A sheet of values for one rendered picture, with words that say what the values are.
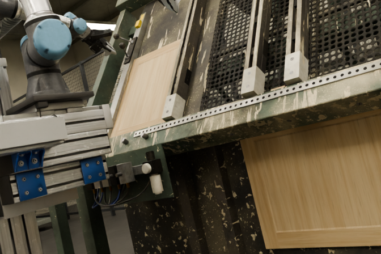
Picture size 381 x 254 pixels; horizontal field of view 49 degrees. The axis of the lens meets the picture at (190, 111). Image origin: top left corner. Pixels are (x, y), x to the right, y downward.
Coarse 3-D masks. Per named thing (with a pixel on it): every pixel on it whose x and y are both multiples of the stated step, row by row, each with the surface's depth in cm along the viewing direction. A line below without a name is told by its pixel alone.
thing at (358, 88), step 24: (336, 72) 143; (288, 96) 151; (312, 96) 144; (336, 96) 138; (360, 96) 133; (216, 120) 170; (240, 120) 161; (264, 120) 155; (288, 120) 152; (312, 120) 150; (120, 144) 207; (144, 144) 194; (168, 144) 185; (192, 144) 181; (216, 144) 177
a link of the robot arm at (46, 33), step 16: (32, 0) 132; (48, 0) 136; (32, 16) 131; (48, 16) 131; (32, 32) 131; (48, 32) 129; (64, 32) 132; (32, 48) 133; (48, 48) 129; (64, 48) 132; (48, 64) 139
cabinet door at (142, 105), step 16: (160, 48) 237; (176, 48) 226; (144, 64) 241; (160, 64) 228; (128, 80) 242; (144, 80) 231; (160, 80) 220; (128, 96) 233; (144, 96) 222; (160, 96) 212; (128, 112) 224; (144, 112) 214; (160, 112) 205; (128, 128) 216
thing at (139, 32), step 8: (144, 16) 268; (144, 24) 266; (136, 32) 263; (144, 32) 264; (136, 48) 255; (136, 56) 253; (128, 64) 248; (128, 72) 245; (120, 80) 244; (120, 88) 239; (120, 96) 236; (112, 104) 235; (112, 112) 231; (112, 128) 226
